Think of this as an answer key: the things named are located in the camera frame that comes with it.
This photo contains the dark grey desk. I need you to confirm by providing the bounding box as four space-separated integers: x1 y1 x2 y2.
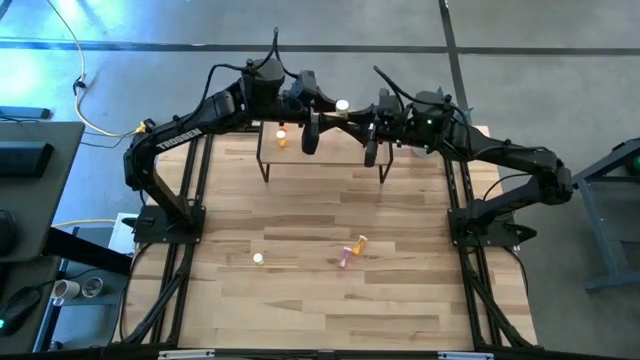
0 121 86 264

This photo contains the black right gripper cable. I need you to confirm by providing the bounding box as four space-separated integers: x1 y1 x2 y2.
373 65 417 104

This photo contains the silver metal bracket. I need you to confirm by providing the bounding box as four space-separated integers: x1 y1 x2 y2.
158 349 216 360
438 351 495 360

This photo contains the black computer mouse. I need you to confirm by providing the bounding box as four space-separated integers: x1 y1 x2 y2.
0 287 44 337

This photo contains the black desk beam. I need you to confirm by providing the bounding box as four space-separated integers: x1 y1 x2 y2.
43 227 134 276

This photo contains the black metal rig frame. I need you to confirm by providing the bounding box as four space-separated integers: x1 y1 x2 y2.
114 112 539 360

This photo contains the wooden shelf black metal frame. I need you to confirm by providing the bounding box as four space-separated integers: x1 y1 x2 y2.
255 119 395 185

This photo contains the white box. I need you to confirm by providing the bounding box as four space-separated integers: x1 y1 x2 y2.
108 212 146 254

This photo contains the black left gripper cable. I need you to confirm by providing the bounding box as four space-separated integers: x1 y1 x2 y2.
271 27 301 81

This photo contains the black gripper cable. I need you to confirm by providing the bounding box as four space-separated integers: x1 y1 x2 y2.
373 65 417 104
271 27 301 81

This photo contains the black rectangular device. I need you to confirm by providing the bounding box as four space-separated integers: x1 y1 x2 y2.
0 141 55 179

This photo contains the grey metal stand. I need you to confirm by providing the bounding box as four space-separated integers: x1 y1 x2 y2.
552 134 640 294

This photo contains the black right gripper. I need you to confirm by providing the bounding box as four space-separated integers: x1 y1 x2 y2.
347 87 454 170

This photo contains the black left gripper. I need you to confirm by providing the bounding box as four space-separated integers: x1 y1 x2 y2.
284 68 340 156

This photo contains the yellow extension cable with plug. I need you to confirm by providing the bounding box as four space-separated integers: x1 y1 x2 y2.
45 0 154 139

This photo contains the white cup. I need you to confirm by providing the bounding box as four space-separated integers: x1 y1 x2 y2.
52 278 81 307

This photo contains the thin yellow cable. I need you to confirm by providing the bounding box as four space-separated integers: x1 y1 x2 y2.
51 217 119 229

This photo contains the metal cup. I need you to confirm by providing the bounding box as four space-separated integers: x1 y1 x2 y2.
81 276 105 299

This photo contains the black flat bar device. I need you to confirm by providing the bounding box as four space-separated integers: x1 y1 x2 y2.
0 105 52 121

